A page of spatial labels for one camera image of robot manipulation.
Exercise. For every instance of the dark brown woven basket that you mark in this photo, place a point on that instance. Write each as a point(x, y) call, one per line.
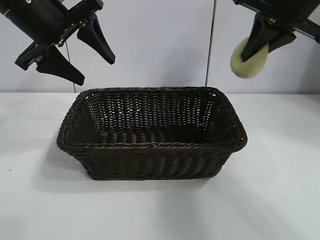
point(150, 160)

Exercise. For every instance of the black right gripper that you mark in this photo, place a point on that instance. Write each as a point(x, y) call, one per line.
point(287, 10)

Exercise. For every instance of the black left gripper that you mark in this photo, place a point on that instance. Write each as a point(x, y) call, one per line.
point(42, 20)

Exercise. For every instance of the pale yellow round pastry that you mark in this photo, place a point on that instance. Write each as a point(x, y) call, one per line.
point(250, 70)

